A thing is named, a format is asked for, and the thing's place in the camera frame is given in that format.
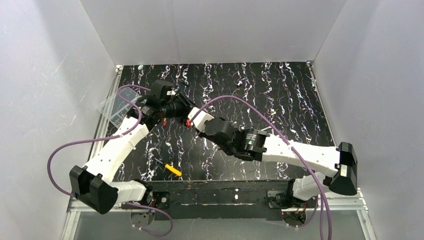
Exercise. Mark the aluminium frame rail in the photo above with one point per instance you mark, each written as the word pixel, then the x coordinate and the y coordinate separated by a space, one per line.
pixel 280 95

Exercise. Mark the yellow handle screwdriver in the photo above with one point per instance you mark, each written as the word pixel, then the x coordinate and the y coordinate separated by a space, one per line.
pixel 170 168

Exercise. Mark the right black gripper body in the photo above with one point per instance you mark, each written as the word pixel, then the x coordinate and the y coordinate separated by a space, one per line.
pixel 223 134

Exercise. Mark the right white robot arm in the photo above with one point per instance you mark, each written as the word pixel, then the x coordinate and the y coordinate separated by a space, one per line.
pixel 334 169

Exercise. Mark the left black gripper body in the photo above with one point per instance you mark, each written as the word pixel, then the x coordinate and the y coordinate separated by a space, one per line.
pixel 183 102

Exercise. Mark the clear plastic screw box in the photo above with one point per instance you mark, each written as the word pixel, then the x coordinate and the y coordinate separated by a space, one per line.
pixel 115 109

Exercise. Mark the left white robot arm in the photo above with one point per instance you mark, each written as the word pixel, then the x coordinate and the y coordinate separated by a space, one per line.
pixel 93 184

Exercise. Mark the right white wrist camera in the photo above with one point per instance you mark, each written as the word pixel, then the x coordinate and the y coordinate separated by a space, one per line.
pixel 199 121

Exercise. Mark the silver hex key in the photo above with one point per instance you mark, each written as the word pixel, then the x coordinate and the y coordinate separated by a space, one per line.
pixel 266 128

